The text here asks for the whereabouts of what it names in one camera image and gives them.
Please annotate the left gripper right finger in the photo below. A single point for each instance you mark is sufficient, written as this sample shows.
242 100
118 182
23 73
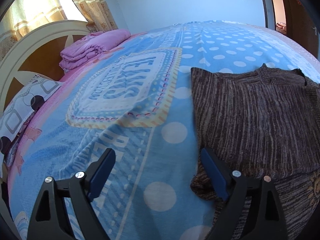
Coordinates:
254 200

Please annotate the blue polka dot bed blanket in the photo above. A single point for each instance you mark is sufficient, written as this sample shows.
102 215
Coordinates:
137 101

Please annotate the cream wooden headboard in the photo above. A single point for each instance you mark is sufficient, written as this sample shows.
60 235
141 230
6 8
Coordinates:
38 52

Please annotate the brown knitted sun-pattern sweater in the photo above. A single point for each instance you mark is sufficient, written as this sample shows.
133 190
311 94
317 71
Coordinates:
262 123

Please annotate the patterned white grey pillow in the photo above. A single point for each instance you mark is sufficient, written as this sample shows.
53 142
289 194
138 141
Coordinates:
21 110

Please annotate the brown wooden door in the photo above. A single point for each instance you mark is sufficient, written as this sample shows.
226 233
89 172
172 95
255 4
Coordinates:
299 26

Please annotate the yellow patterned curtain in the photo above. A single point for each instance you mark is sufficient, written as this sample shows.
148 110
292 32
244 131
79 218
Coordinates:
24 16

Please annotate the folded pink quilt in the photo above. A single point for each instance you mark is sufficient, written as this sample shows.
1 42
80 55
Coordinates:
83 50

